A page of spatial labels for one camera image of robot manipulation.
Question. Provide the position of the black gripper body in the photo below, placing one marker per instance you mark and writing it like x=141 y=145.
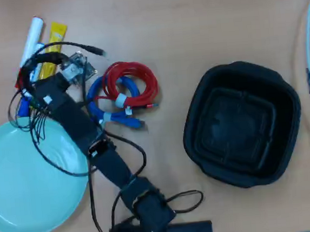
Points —
x=49 y=88

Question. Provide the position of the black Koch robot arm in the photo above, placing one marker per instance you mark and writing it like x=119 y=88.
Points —
x=77 y=122

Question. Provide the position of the black square bowl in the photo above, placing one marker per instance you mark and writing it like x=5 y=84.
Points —
x=240 y=130

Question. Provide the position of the white marker blue cap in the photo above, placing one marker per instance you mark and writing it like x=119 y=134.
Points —
x=22 y=108

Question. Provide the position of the yellow sachet stick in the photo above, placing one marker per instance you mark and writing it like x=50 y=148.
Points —
x=57 y=35

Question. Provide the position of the white marker red cap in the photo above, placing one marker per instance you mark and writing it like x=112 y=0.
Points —
x=35 y=31

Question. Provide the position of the light teal plate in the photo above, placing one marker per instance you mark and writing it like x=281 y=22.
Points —
x=20 y=187

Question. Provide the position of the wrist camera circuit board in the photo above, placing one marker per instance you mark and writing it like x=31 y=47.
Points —
x=72 y=69

